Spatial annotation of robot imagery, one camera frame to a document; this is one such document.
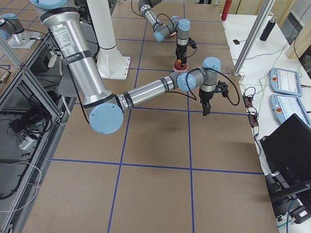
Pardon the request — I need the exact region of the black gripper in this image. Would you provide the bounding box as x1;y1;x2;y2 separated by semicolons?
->
175;44;188;67
199;91;214;116

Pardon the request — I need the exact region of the pink bowl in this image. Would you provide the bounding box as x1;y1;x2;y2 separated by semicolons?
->
173;60;189;72

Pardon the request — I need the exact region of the red apple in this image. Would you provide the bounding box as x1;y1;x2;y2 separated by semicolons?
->
173;60;184;70

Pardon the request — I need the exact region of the far orange black hub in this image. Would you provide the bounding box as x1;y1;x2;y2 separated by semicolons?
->
242;95;253;108

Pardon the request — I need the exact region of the orange black hub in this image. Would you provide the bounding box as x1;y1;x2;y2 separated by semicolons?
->
247;113;259;128
242;95;253;108

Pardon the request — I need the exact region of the near orange black hub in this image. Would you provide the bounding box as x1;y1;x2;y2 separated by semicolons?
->
247;113;259;128

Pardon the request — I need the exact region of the small black square device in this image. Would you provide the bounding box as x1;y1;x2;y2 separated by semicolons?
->
233;39;240;45

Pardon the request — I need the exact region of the red fire extinguisher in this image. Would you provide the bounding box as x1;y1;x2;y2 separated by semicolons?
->
221;0;232;21

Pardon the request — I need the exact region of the near blue teach pendant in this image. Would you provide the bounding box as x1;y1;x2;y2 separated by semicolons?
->
270;94;311;127

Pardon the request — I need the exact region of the blue teach pendant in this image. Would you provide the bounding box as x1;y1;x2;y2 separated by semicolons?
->
269;67;302;97
270;94;311;127

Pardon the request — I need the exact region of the far blue teach pendant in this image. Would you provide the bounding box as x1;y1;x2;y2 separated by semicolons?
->
269;67;302;97

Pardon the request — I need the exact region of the black water bottle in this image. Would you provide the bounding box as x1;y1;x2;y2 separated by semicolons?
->
259;17;277;41

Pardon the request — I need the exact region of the black laptop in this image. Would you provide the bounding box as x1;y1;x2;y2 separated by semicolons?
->
260;114;311;182

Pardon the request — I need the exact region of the black power supply box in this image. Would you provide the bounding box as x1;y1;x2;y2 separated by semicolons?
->
290;206;311;224

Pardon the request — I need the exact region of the white power adapter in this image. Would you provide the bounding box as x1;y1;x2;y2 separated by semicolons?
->
18;136;34;150

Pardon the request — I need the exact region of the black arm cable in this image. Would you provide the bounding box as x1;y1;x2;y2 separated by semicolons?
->
186;67;241;106
155;13;182;33

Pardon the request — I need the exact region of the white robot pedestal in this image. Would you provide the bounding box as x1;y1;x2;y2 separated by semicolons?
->
87;0;131;80

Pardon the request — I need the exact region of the aluminium frame post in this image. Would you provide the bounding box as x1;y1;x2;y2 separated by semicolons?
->
232;0;275;81

